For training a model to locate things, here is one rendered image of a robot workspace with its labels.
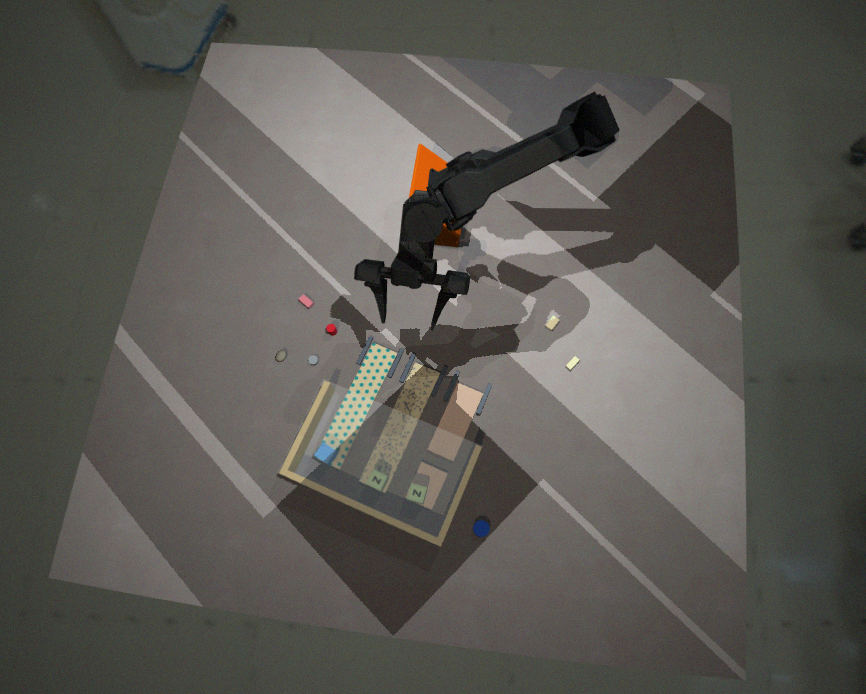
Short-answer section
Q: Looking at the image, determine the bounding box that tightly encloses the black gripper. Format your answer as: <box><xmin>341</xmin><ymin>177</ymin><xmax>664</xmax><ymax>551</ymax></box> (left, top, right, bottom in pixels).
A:
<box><xmin>354</xmin><ymin>232</ymin><xmax>470</xmax><ymax>330</ymax></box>

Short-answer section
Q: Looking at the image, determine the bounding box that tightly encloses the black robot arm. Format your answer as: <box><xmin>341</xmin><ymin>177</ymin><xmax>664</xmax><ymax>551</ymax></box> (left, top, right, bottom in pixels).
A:
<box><xmin>391</xmin><ymin>92</ymin><xmax>620</xmax><ymax>289</ymax></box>

